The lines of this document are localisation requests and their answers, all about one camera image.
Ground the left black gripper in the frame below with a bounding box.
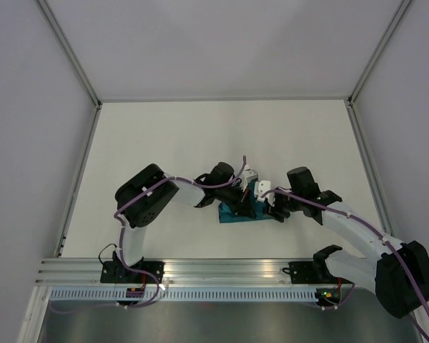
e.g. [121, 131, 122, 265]
[215, 183, 255, 219]

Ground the teal cloth napkin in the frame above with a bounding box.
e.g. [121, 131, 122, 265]
[218, 180, 272, 224]

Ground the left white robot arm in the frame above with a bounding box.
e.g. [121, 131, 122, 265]
[100, 162, 264, 285]

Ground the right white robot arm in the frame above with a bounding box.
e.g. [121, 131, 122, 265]
[255, 166, 429, 319]

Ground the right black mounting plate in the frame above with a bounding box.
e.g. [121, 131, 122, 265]
[281, 261, 339, 286]

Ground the black mounting plate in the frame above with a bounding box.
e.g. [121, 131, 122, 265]
[100, 260, 164, 284]
[281, 261, 339, 286]

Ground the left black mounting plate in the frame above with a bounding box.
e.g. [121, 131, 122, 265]
[100, 260, 164, 284]

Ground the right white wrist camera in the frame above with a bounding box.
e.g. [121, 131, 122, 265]
[254, 180, 275, 205]

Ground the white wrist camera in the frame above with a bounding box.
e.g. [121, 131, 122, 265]
[240, 168, 258, 191]
[254, 180, 275, 205]

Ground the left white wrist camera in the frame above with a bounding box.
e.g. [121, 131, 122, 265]
[240, 168, 258, 191]

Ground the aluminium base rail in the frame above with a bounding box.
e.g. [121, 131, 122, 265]
[35, 257, 425, 287]

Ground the left aluminium frame post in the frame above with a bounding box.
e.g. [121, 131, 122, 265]
[35, 0, 103, 108]

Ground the aluminium frame post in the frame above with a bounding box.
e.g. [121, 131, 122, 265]
[35, 0, 103, 108]
[347, 0, 413, 107]

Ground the white slotted cable duct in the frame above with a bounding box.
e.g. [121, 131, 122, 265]
[50, 287, 317, 302]

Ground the right aluminium frame post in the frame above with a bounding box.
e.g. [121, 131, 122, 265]
[347, 0, 413, 107]

